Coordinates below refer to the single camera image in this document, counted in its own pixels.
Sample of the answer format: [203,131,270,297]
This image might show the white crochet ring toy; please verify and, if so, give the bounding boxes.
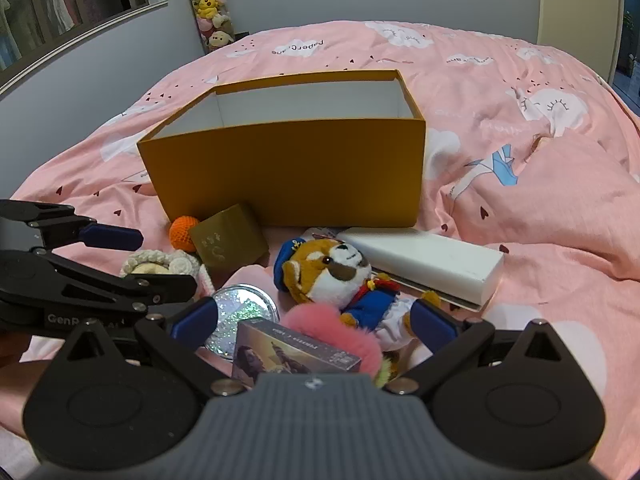
[120,249,216,301]

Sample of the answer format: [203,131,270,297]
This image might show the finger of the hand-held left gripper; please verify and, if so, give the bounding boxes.
[0,199,145,252]
[0,249,199,313]

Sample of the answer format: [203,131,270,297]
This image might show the pink fluffy pom-pom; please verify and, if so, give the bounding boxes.
[284,304,386,376]

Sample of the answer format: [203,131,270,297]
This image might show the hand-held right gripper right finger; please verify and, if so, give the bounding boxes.
[384,297,577,394]

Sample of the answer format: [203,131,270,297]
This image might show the hanging plush toys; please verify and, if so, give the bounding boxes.
[186,0,236,53]

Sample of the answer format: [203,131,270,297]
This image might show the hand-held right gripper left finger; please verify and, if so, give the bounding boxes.
[59,297,247,397]

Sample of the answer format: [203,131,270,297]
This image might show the round glitter disc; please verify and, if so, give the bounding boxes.
[205,284,281,363]

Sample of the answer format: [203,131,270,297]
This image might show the sailor fox plush toy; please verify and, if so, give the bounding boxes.
[274,238,443,351]

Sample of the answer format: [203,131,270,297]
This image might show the glass wardrobe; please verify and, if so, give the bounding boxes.
[0,0,168,96]

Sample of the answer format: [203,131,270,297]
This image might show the cream door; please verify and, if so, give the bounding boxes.
[537,0,626,83]

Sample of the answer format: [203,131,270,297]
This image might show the white rectangular case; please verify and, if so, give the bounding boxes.
[336,227,505,311]

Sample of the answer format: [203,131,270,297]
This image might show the small gold box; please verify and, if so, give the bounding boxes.
[187,203,269,274]

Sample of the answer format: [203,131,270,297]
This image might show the dark printed card box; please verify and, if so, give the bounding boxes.
[232,317,362,391]

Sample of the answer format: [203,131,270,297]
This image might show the yellow cardboard box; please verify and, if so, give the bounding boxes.
[136,69,427,228]

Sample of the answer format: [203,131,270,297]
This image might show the orange crochet ball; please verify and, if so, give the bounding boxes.
[168,216,202,252]

